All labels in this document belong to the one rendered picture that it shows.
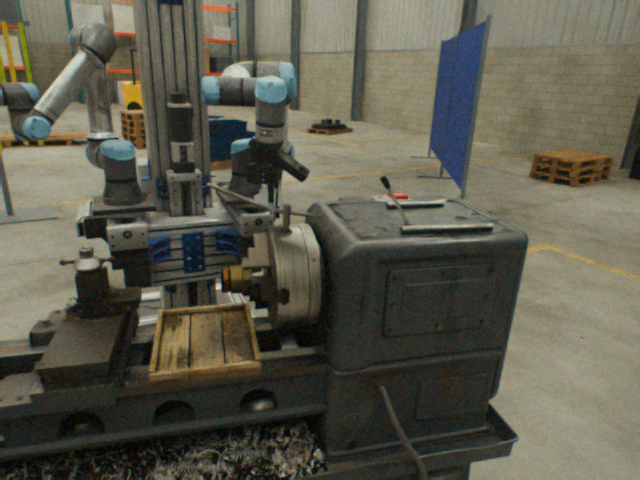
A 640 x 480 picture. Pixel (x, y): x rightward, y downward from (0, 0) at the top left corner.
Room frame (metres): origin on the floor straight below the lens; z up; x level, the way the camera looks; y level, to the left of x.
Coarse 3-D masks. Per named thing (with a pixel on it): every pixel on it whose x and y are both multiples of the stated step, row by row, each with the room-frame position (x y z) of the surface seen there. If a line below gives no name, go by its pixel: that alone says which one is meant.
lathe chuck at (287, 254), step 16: (272, 240) 1.20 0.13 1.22; (288, 240) 1.21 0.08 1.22; (272, 256) 1.20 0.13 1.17; (288, 256) 1.17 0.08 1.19; (304, 256) 1.17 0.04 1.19; (272, 272) 1.20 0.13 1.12; (288, 272) 1.14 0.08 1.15; (304, 272) 1.15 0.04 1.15; (288, 288) 1.12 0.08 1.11; (304, 288) 1.13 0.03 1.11; (272, 304) 1.20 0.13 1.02; (288, 304) 1.12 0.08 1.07; (304, 304) 1.13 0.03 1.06; (272, 320) 1.20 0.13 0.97; (288, 320) 1.14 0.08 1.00; (304, 320) 1.16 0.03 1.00
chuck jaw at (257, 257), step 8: (264, 232) 1.32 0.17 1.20; (256, 240) 1.30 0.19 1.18; (264, 240) 1.31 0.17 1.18; (248, 248) 1.28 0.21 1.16; (256, 248) 1.29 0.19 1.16; (264, 248) 1.29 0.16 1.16; (248, 256) 1.27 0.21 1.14; (256, 256) 1.27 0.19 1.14; (264, 256) 1.28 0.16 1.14; (248, 264) 1.25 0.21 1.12; (256, 264) 1.26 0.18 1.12; (264, 264) 1.27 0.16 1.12
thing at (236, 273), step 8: (240, 264) 1.25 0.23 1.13; (224, 272) 1.21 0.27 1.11; (232, 272) 1.21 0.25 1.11; (240, 272) 1.22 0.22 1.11; (248, 272) 1.23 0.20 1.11; (224, 280) 1.20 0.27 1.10; (232, 280) 1.20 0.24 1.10; (240, 280) 1.20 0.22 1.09; (224, 288) 1.19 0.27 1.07; (232, 288) 1.20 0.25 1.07; (240, 288) 1.20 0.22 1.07
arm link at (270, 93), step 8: (256, 80) 1.18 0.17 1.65; (264, 80) 1.16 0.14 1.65; (272, 80) 1.17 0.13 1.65; (280, 80) 1.18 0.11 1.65; (256, 88) 1.17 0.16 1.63; (264, 88) 1.15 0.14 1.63; (272, 88) 1.15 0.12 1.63; (280, 88) 1.16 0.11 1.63; (256, 96) 1.16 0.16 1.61; (264, 96) 1.15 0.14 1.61; (272, 96) 1.15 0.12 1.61; (280, 96) 1.16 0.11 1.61; (256, 104) 1.17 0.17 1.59; (264, 104) 1.15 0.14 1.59; (272, 104) 1.15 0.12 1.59; (280, 104) 1.16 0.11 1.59; (256, 112) 1.18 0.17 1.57; (264, 112) 1.16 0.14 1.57; (272, 112) 1.16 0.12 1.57; (280, 112) 1.17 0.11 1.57; (256, 120) 1.18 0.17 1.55; (264, 120) 1.16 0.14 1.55; (272, 120) 1.16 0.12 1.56; (280, 120) 1.17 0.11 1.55
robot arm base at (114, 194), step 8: (112, 184) 1.69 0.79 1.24; (120, 184) 1.69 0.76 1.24; (128, 184) 1.71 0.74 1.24; (136, 184) 1.74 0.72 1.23; (104, 192) 1.71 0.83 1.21; (112, 192) 1.68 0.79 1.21; (120, 192) 1.69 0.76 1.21; (128, 192) 1.70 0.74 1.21; (136, 192) 1.73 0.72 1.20; (104, 200) 1.69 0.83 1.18; (112, 200) 1.68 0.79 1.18; (120, 200) 1.68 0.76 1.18; (128, 200) 1.69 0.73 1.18; (136, 200) 1.71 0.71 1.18
